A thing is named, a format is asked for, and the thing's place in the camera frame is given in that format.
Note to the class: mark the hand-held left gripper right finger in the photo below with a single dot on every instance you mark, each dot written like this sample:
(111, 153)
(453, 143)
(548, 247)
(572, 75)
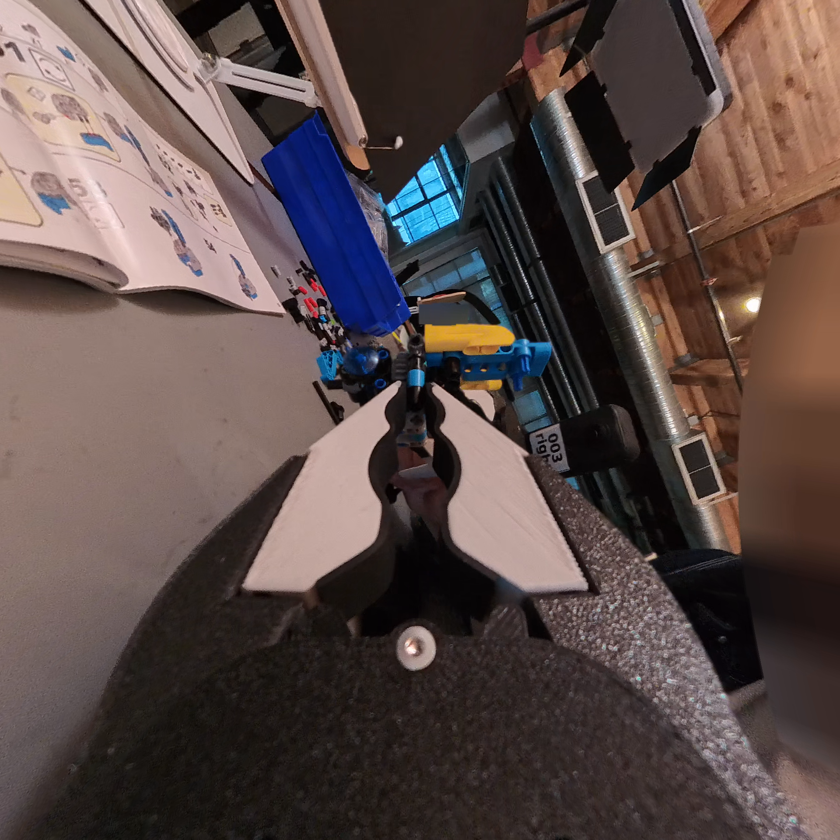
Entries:
(505, 512)

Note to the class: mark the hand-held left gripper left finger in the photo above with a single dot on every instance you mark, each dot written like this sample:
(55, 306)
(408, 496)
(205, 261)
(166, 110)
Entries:
(321, 512)

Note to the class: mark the blue black brick assembly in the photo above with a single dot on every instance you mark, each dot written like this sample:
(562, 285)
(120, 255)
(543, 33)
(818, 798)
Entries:
(361, 371)

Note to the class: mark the pile of small brick parts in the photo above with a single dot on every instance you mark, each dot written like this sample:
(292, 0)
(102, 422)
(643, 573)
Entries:
(315, 308)

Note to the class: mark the grey desk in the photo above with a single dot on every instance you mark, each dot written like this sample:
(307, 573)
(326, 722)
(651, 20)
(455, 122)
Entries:
(131, 459)

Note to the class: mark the black axle rod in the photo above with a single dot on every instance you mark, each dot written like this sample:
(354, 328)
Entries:
(328, 401)

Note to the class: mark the ceiling lamp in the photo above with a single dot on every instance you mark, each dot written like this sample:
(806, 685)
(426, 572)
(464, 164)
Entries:
(753, 305)

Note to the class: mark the blue plastic bin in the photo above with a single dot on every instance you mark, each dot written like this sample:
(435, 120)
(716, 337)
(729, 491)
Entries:
(334, 236)

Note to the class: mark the large window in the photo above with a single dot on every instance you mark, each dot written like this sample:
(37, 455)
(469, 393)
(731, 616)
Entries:
(426, 197)

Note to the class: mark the studio light panel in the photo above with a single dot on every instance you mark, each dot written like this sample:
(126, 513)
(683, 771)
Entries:
(649, 92)

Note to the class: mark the open instruction booklet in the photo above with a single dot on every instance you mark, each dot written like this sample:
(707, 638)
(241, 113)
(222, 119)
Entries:
(118, 197)

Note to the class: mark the dark flat panel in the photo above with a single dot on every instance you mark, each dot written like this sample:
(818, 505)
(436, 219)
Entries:
(420, 79)

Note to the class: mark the white laptop stand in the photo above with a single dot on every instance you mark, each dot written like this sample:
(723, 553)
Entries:
(197, 85)

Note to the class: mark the duct vent grille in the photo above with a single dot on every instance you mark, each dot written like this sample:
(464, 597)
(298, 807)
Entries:
(699, 467)
(607, 213)

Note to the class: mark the metal ventilation duct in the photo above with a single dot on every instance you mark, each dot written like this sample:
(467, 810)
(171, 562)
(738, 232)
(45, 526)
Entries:
(630, 328)

